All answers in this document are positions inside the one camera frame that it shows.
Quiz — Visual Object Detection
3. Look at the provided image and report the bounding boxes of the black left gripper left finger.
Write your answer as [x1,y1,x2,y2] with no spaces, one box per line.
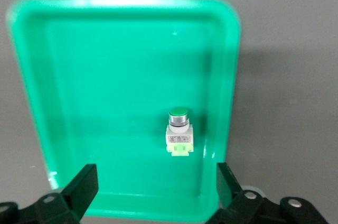
[0,163,99,224]

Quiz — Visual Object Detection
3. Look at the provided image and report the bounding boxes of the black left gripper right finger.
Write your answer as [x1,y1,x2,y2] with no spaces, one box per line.
[205,162,328,224]

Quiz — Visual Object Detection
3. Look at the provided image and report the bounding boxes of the pushbutton with green terminal block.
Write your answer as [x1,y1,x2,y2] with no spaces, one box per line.
[165,106,194,157]

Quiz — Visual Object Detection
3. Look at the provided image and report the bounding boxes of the green plastic tray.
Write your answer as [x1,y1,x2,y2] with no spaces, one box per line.
[5,0,241,223]

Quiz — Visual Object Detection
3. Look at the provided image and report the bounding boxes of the dark grey table mat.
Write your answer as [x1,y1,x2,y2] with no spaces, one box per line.
[0,0,338,224]

